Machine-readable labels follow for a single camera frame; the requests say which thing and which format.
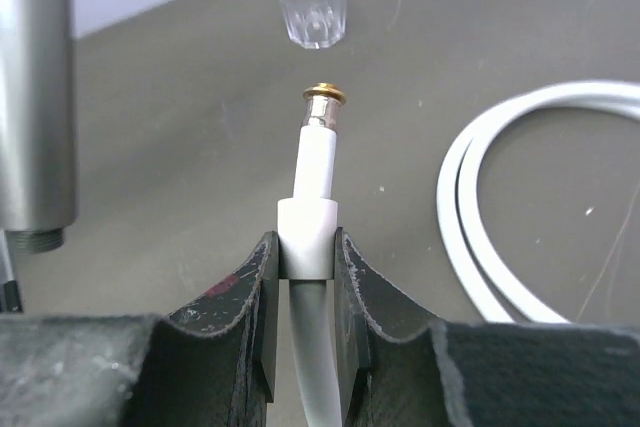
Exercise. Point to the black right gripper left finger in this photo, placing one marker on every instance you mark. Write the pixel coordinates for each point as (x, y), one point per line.
(209, 363)

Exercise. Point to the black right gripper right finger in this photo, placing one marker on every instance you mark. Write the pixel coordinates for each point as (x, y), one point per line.
(401, 365)

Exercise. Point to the grey shower head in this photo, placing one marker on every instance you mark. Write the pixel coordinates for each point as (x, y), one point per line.
(38, 129)

